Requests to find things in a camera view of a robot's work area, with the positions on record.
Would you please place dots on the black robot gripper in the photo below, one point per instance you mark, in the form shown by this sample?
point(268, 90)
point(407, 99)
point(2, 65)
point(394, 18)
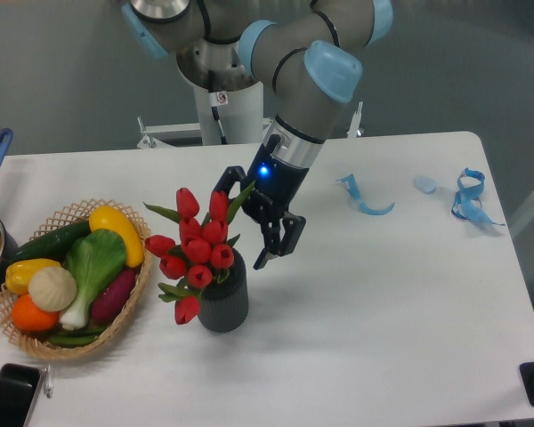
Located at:
point(276, 184)

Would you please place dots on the red tulip bouquet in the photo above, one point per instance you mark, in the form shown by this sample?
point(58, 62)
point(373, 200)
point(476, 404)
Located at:
point(202, 256)

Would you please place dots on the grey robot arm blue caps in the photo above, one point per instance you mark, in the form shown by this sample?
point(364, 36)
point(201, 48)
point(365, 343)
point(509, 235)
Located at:
point(256, 81)

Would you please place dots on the dark grey ribbed vase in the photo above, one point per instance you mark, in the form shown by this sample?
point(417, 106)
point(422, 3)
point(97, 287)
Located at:
point(224, 307)

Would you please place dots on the curled blue tape strip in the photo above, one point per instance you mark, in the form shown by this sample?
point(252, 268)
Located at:
point(351, 186)

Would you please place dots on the yellow squash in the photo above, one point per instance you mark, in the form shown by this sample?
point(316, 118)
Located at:
point(107, 217)

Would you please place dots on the purple sweet potato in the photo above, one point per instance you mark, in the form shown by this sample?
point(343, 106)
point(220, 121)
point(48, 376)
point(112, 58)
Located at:
point(111, 301)

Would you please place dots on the green bok choy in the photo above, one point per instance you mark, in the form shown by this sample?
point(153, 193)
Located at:
point(93, 261)

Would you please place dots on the small blue tape piece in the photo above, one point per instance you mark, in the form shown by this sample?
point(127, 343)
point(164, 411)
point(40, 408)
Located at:
point(425, 184)

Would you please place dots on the green cucumber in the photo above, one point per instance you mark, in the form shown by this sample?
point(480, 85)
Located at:
point(53, 245)

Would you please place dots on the tangled blue tape strip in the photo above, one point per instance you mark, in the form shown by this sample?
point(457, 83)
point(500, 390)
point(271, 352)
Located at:
point(467, 204)

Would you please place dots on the green pea pods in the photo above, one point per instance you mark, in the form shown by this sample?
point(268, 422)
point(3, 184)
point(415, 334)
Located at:
point(73, 339)

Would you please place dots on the yellow bell pepper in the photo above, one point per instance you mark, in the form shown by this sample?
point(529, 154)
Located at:
point(19, 274)

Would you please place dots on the orange fruit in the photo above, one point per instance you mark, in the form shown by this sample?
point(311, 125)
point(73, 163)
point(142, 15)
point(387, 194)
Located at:
point(26, 316)

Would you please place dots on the woven wicker basket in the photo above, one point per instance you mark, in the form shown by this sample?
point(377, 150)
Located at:
point(42, 349)

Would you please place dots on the clear pen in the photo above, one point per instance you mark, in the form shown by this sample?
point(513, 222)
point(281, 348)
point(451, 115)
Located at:
point(48, 381)

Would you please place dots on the black smartphone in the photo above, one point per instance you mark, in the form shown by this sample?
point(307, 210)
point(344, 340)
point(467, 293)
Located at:
point(18, 389)

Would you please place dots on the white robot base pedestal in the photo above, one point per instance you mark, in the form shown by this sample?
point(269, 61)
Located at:
point(223, 118)

